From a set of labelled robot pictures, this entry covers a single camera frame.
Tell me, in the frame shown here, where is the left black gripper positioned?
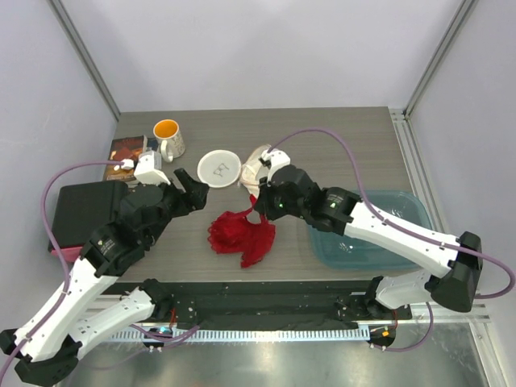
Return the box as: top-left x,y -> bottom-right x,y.
145,169 -> 209,246

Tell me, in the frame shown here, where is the white mesh laundry bag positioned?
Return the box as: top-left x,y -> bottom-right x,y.
197,144 -> 270,189

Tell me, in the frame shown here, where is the red lace bra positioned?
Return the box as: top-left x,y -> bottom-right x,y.
207,194 -> 276,268

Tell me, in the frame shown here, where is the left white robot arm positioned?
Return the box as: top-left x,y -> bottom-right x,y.
1,169 -> 209,386

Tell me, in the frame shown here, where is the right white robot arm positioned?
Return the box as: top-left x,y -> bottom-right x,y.
255,162 -> 483,318

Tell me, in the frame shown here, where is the white mug orange inside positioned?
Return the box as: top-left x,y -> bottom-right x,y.
153,119 -> 186,163

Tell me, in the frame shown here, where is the blue cover book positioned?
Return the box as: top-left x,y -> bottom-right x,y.
128,138 -> 160,186

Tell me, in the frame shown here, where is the blue plastic tub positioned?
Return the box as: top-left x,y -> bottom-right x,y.
306,189 -> 437,272

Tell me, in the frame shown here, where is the brown cover book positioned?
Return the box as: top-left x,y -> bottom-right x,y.
103,135 -> 148,183

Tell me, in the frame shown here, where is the black and pink box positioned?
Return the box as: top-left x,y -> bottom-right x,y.
52,181 -> 128,263

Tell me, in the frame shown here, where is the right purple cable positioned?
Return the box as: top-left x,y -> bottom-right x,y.
265,127 -> 516,299

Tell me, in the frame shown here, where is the purple cable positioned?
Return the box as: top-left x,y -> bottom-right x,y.
0,159 -> 134,387
265,127 -> 516,299

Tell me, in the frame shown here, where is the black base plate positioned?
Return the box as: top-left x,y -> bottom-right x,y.
92,280 -> 412,327

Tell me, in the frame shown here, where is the white slotted cable duct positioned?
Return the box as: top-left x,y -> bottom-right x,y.
107,325 -> 370,343

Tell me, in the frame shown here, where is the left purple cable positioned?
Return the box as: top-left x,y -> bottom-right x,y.
0,159 -> 134,387

